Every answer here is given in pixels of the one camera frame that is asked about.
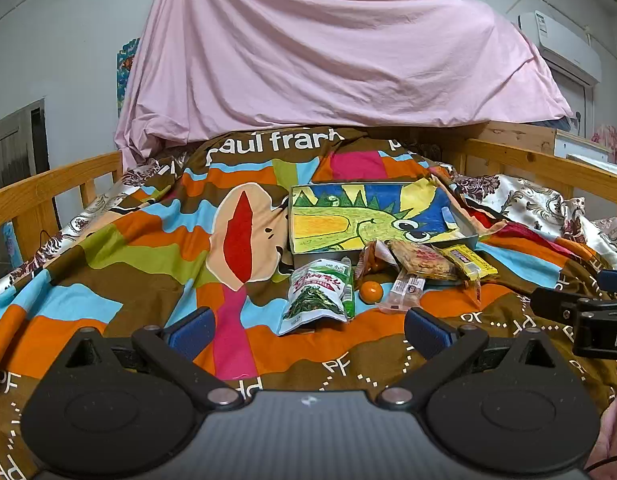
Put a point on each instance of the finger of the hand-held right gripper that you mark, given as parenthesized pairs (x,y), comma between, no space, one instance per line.
(553,305)
(613,282)

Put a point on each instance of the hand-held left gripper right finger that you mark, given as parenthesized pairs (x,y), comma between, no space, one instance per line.
(428,332)

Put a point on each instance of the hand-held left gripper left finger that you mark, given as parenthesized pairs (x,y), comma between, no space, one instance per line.
(196,332)

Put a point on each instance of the clear packet with barcode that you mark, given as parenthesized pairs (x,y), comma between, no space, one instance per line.
(406,290)

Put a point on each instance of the rice cracker packet red print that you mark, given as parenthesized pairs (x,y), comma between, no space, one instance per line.
(423,260)

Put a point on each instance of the yellow snack packet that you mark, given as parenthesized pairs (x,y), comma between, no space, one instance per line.
(468,262)

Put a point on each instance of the green squeeze tube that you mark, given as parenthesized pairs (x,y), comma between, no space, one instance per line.
(348,290)

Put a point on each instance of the clear packet with orange snack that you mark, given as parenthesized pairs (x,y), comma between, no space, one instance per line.
(373,257)

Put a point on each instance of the green and white snack packet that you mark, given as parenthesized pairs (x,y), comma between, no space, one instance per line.
(318,295)

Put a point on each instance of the grey shallow box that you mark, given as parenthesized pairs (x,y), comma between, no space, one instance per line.
(301,259)

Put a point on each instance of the small orange fruit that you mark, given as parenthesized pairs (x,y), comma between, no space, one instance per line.
(370,292)

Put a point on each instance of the colourful printed blanket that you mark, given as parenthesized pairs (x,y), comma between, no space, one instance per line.
(138,260)

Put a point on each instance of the white floral satin quilt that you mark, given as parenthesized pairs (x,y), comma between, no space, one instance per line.
(538,205)

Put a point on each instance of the colourful cartoon printed tray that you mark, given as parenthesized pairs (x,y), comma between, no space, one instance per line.
(368,210)

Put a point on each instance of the white cabinet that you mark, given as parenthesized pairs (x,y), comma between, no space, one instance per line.
(578,147)

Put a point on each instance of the pink floral garment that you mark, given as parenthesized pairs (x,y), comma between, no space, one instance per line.
(613,142)

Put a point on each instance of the white door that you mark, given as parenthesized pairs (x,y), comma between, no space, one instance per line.
(570,100)

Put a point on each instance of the white air conditioner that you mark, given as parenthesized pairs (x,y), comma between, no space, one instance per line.
(558,40)

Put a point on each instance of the grey door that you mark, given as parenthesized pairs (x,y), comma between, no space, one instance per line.
(13,150)

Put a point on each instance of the pink bed sheet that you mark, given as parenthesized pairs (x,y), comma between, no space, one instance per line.
(313,50)

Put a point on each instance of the wooden bed frame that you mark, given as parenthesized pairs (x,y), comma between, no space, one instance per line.
(38,187)

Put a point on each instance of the colourful wall poster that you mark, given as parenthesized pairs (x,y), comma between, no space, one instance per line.
(126,75)

